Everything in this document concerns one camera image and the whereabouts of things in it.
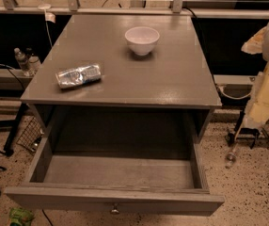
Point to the grey wooden cabinet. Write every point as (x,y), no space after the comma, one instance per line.
(174,74)

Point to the silver blue redbull can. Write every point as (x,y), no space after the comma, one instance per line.
(79,76)

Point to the wire mesh basket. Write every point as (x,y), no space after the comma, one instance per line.
(31,136)

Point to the metal drawer knob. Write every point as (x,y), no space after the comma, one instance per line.
(114,210)

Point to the white ceramic bowl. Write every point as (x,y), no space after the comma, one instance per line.
(141,39)

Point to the plastic bottle on floor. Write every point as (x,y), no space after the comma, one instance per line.
(231,156)

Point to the metal railing frame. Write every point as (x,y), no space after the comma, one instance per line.
(150,7)

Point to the black stand leg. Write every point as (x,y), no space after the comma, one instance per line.
(13,128)

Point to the dark capped bottle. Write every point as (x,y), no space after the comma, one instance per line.
(33,59)

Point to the green snack bag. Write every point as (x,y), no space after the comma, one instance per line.
(20,217)

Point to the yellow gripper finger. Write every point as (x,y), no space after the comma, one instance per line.
(254,44)
(257,107)

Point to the clear plastic water bottle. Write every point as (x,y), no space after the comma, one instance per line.
(22,60)

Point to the grey open top drawer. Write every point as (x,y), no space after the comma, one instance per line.
(149,176)

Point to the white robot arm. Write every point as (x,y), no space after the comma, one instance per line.
(265,46)

